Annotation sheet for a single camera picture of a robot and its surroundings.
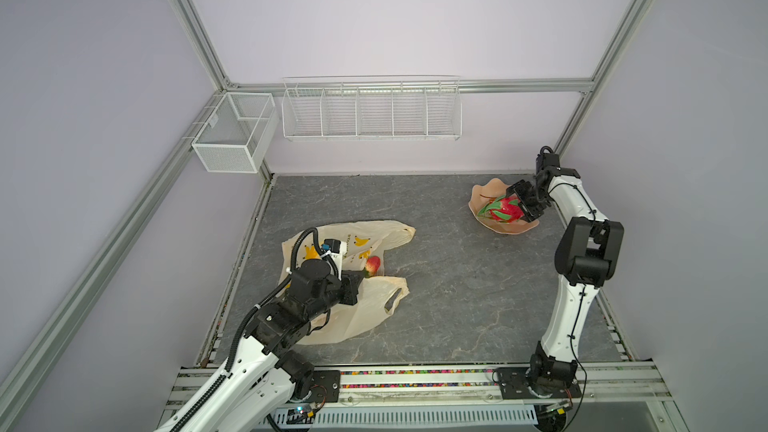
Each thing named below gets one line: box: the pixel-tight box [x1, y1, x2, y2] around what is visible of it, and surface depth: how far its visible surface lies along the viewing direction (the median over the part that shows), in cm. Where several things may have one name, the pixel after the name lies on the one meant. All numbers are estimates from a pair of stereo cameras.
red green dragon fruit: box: [478, 194, 524, 223], surface depth 102 cm
